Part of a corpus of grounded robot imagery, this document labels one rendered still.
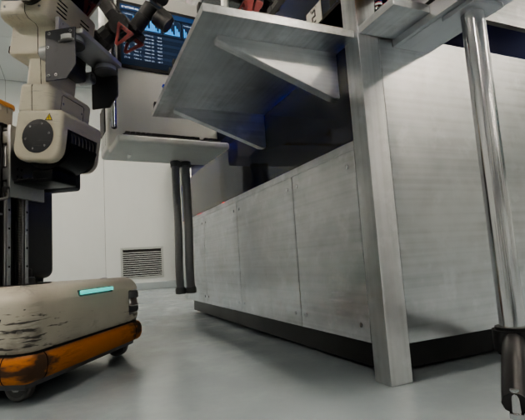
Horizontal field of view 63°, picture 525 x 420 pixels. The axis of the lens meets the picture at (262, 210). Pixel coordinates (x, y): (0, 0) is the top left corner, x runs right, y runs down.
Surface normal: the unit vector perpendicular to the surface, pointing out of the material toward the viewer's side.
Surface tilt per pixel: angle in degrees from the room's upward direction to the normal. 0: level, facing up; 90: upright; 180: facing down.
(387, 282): 90
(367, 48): 90
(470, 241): 90
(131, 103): 90
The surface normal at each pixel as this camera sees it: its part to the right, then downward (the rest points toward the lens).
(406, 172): 0.39, -0.13
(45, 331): 0.98, -0.08
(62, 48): -0.16, -0.11
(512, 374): -0.26, -0.94
